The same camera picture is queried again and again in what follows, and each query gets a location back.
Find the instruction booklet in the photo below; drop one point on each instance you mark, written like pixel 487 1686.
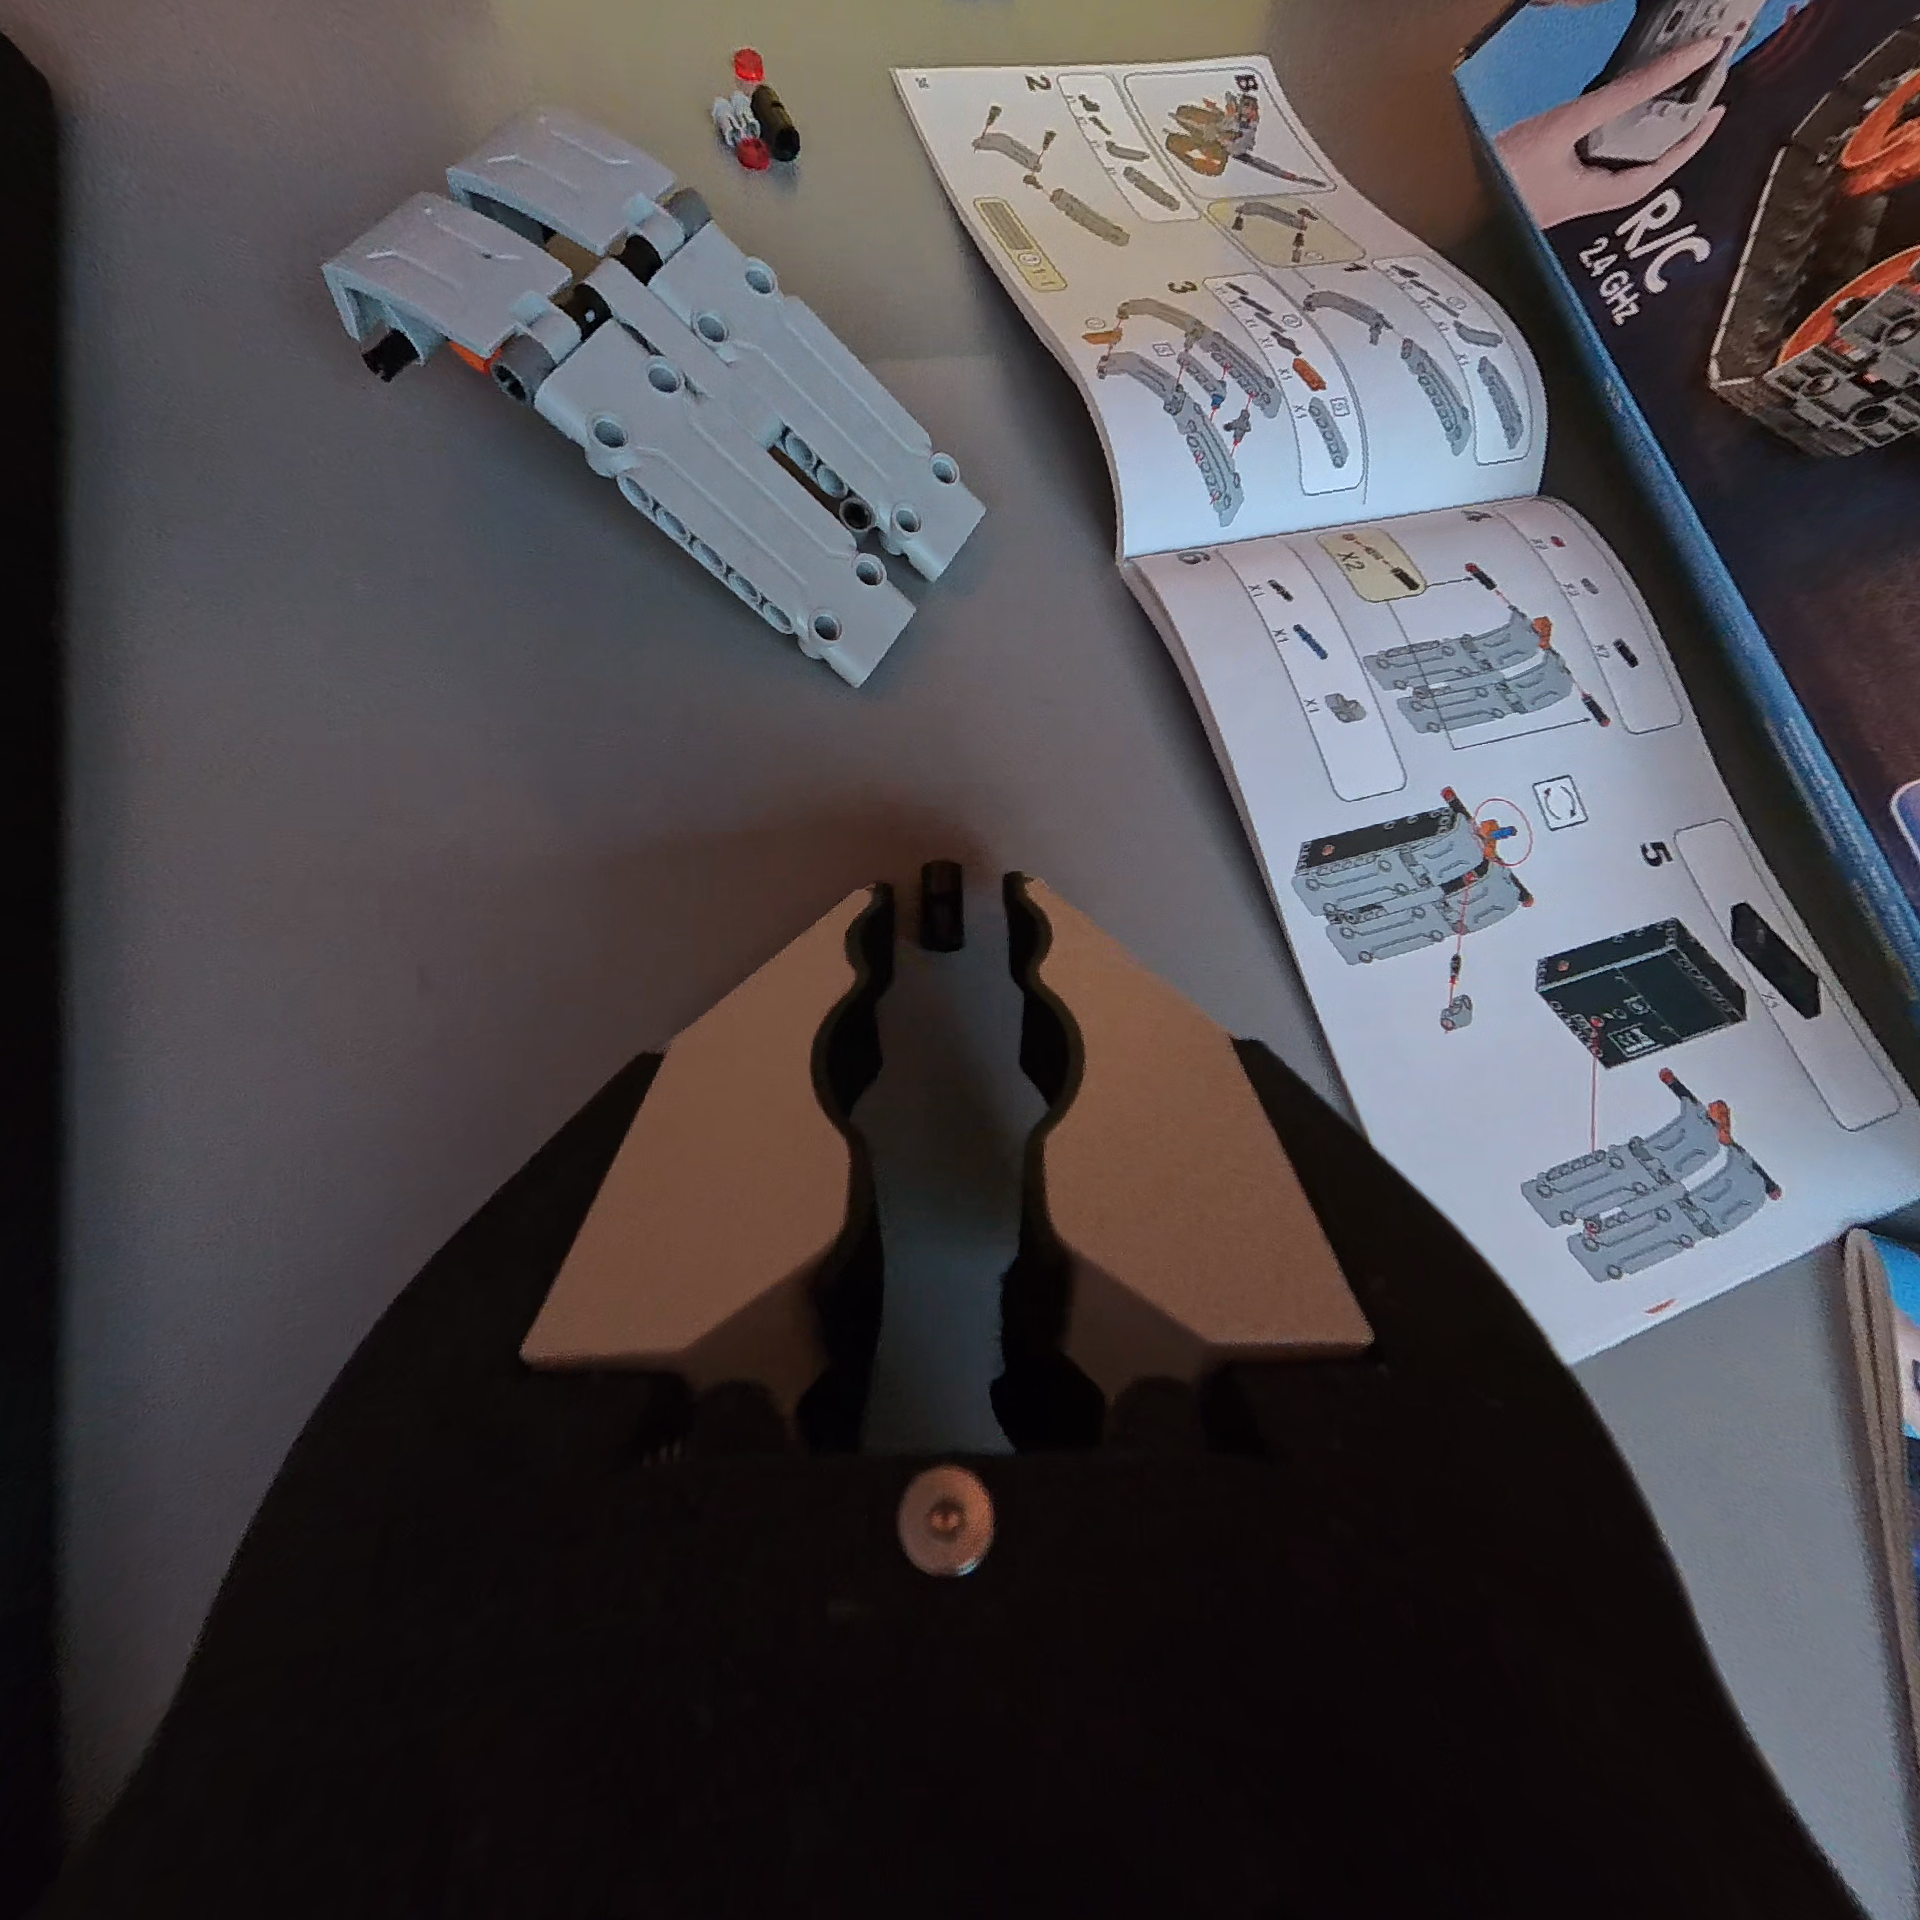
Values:
pixel 1350 450

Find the grey brick assembly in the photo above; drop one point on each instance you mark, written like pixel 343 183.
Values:
pixel 721 390

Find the blue leaflet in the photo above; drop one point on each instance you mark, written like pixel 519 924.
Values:
pixel 1905 1350

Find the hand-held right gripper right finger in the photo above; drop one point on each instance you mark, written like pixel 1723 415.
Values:
pixel 1184 1201

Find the blue toy box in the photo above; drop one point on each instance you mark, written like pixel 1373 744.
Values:
pixel 1769 495

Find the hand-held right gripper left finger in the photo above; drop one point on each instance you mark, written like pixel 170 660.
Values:
pixel 704 1201

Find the grey desk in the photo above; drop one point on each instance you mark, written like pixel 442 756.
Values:
pixel 451 902

